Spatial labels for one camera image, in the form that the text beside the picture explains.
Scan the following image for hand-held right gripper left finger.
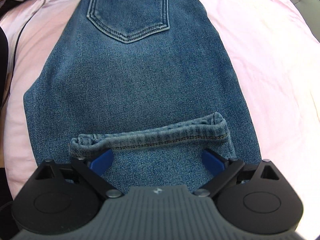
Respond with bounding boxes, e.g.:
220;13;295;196
34;149;125;201

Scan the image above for grey padded headboard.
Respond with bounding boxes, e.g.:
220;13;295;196
273;0;320;42

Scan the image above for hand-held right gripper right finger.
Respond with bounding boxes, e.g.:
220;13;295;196
193;149;280;201

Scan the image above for blue denim pants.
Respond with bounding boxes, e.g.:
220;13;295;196
23;0;263;193

